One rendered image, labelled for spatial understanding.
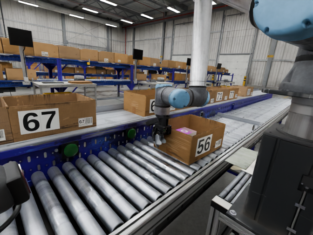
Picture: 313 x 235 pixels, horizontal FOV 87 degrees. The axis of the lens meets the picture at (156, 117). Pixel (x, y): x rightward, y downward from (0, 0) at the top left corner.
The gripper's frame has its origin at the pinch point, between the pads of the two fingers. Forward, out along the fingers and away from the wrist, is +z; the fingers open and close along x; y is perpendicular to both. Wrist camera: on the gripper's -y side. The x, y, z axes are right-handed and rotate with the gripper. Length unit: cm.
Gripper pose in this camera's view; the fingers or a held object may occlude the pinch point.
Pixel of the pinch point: (156, 145)
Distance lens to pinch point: 102.4
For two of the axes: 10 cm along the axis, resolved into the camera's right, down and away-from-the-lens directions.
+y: 7.1, 2.4, -6.6
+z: -0.6, 9.6, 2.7
